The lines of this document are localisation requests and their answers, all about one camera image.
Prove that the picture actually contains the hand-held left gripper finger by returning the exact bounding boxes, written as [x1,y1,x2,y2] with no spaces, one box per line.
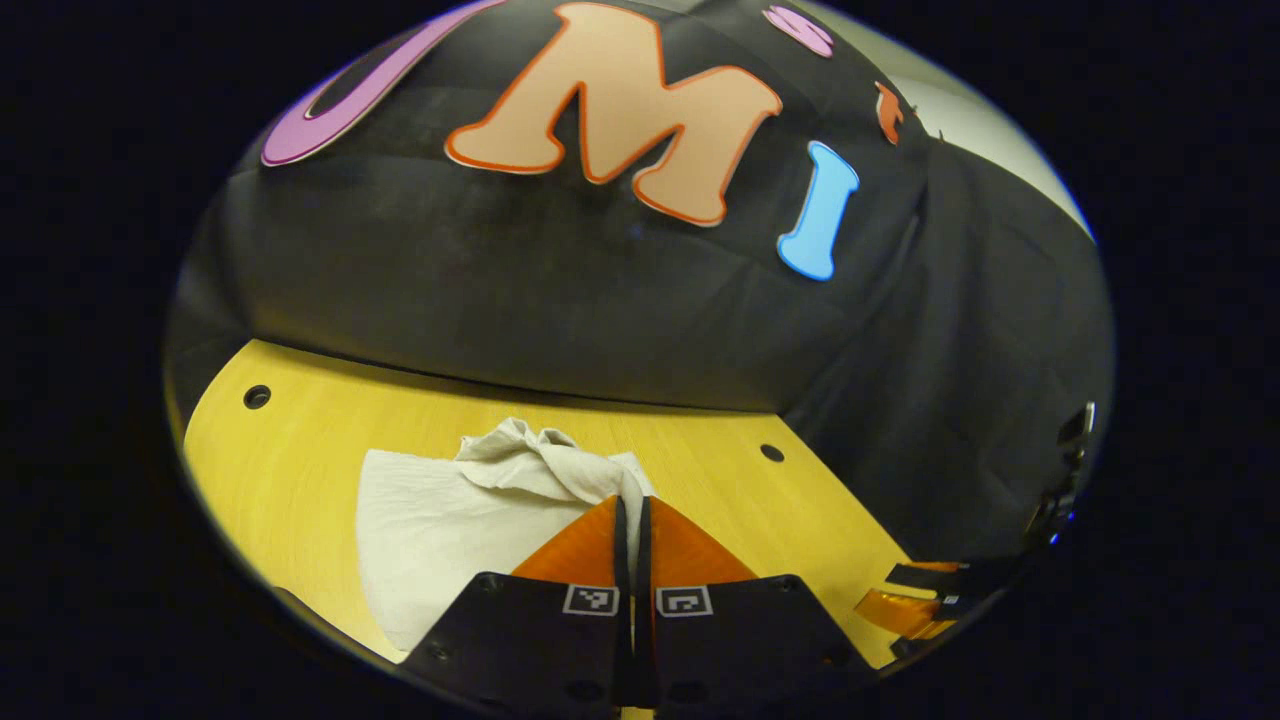
[632,495,881,706]
[400,495,633,706]

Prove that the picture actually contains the black backdrop cloth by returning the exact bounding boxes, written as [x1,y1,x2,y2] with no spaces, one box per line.
[165,0,1116,571]

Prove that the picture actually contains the white jeans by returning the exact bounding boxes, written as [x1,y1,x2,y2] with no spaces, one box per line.
[355,417,656,653]

